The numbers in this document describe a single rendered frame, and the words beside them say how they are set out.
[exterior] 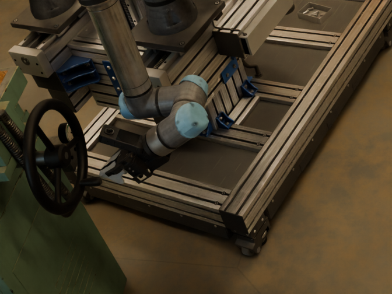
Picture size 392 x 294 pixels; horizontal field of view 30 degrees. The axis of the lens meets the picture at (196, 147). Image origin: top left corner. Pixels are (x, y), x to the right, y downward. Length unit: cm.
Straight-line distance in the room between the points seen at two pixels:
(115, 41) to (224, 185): 89
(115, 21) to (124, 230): 122
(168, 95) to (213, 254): 89
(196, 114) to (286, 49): 128
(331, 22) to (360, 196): 79
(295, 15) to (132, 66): 146
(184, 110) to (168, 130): 6
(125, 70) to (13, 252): 57
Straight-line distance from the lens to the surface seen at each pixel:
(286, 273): 241
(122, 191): 264
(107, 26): 169
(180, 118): 168
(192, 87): 178
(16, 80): 206
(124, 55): 173
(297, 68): 281
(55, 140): 223
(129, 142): 179
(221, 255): 252
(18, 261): 199
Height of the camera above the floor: 190
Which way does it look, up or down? 40 degrees down
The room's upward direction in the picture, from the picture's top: 22 degrees counter-clockwise
